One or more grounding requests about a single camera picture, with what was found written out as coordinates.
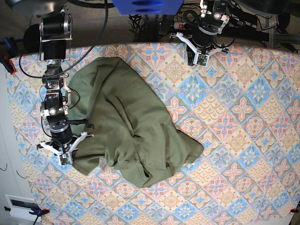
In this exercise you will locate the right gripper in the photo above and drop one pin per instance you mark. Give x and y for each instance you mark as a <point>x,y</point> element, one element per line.
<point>62,134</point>

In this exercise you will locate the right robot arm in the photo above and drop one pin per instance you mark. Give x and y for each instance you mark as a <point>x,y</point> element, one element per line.
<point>55,30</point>

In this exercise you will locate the blue clamp lower left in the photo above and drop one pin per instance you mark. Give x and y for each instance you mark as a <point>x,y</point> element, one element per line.
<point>32,214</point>

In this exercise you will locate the white power strip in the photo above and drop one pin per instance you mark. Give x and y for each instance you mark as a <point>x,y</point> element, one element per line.
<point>182,26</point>

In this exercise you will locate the green t-shirt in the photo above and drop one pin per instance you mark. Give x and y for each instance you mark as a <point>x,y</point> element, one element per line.
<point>130,127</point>

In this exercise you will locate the orange clamp lower right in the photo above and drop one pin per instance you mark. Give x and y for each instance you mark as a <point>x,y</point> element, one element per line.
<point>294,210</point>

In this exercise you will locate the patterned tablecloth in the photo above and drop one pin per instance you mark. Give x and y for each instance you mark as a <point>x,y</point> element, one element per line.
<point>244,107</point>

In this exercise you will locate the blue clamp upper left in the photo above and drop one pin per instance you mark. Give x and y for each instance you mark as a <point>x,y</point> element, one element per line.
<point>11,53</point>

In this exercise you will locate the blue clamp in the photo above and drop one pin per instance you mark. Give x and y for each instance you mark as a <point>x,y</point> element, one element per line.
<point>11,53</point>
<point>32,214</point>

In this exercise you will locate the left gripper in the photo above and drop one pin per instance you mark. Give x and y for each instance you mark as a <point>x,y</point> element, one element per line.
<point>203,37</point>

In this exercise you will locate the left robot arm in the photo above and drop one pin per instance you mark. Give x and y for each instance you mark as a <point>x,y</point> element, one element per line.
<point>246,19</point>

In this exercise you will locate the black round stool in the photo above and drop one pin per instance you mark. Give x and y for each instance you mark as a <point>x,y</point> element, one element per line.
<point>31,39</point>

